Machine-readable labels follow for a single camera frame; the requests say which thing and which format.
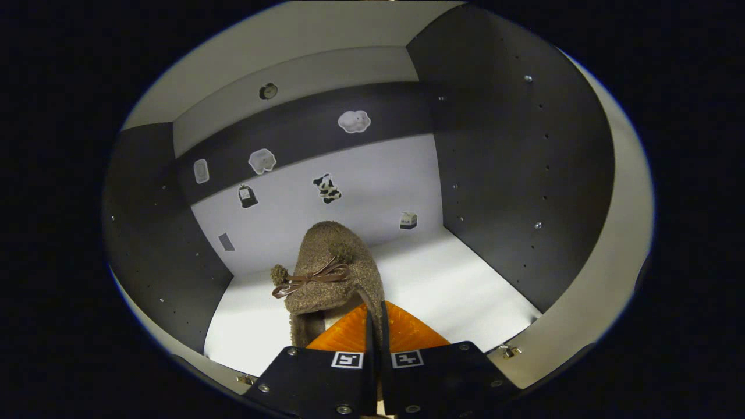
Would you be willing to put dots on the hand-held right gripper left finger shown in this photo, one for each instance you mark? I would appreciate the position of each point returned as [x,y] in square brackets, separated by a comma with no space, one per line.
[326,381]

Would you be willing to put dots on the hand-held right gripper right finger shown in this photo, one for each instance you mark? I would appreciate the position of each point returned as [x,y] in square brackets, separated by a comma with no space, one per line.
[442,378]

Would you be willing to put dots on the brown fluffy shoe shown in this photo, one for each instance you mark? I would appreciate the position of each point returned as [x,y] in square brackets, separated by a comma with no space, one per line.
[332,262]

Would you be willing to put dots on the white shoe cabinet door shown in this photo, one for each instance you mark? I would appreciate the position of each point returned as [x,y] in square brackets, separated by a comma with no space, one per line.
[174,342]
[617,262]

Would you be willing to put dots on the white shoe cabinet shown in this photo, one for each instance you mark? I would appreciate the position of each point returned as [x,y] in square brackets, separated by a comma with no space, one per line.
[495,174]

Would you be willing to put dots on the metal door hinge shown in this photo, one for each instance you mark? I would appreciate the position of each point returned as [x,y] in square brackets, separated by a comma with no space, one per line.
[247,379]
[511,351]

